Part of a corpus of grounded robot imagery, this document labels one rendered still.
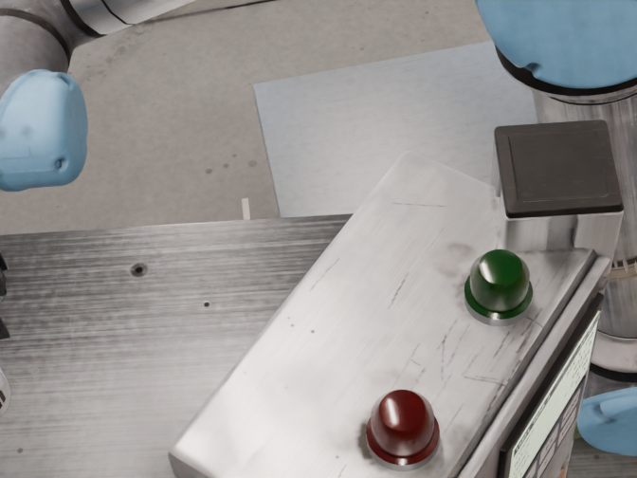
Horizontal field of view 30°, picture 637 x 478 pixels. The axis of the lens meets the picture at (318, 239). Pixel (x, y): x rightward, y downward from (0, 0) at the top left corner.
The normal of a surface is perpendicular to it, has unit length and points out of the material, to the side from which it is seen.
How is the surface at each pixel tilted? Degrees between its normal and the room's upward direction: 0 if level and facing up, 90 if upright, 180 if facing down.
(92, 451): 0
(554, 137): 0
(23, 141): 53
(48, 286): 0
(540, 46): 79
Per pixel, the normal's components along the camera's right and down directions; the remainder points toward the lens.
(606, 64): -0.07, 0.67
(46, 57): 0.85, -0.32
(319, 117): -0.07, -0.60
